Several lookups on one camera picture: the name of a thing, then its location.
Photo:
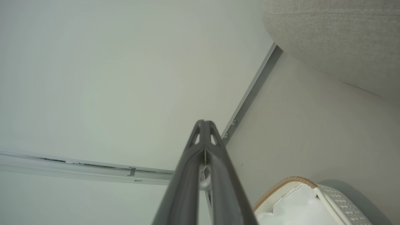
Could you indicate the grey sofa cushion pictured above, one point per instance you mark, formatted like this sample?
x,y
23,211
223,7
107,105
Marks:
x,y
337,37

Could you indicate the grey metal wall rail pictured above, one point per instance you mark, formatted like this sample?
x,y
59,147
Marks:
x,y
253,90
93,172

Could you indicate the white cloth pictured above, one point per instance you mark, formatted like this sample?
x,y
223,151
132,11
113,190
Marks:
x,y
297,206

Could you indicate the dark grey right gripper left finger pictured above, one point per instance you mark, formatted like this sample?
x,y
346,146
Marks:
x,y
181,193

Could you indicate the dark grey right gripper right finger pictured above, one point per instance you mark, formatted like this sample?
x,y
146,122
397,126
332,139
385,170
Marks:
x,y
228,193

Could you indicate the white basket with woven rim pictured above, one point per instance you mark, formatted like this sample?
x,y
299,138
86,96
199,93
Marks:
x,y
340,203

